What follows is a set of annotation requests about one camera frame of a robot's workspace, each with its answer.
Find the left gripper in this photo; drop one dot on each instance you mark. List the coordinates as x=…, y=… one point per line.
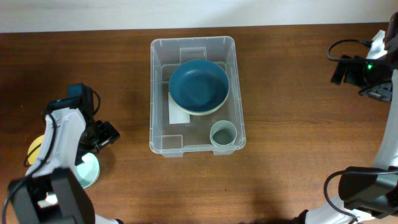
x=109, y=133

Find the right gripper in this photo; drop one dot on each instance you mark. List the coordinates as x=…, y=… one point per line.
x=352, y=76

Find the mint green small bowl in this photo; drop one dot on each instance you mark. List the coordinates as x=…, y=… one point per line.
x=88, y=172

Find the yellow small bowl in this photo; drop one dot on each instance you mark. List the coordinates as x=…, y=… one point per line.
x=32, y=149

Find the cream plate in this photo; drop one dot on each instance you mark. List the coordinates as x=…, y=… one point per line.
x=203, y=113

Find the blue plate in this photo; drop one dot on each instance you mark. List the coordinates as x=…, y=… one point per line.
x=199, y=85

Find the grey cup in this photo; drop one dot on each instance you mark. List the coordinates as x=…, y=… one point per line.
x=223, y=133

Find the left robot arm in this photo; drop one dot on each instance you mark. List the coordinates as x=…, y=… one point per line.
x=52, y=190

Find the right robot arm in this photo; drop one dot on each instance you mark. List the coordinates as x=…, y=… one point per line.
x=358, y=194

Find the clear plastic storage container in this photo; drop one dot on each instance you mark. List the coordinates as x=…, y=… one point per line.
x=174, y=140

